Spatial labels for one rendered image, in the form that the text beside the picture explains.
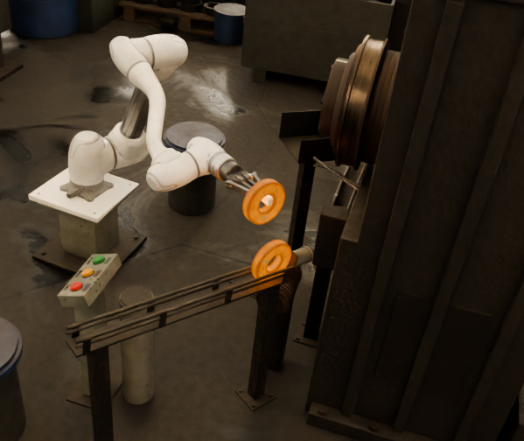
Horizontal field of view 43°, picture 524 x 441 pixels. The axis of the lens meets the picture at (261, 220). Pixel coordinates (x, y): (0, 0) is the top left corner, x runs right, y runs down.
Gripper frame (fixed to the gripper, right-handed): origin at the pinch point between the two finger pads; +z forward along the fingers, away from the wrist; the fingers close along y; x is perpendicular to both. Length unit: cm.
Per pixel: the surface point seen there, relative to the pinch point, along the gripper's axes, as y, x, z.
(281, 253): -2.4, -18.6, 8.4
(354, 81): -33.0, 34.1, 1.6
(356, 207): -28.9, -5.8, 15.0
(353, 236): -16.6, -6.3, 26.3
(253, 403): 3, -91, 8
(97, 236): 15, -71, -100
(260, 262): 6.8, -18.6, 8.7
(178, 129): -47, -44, -128
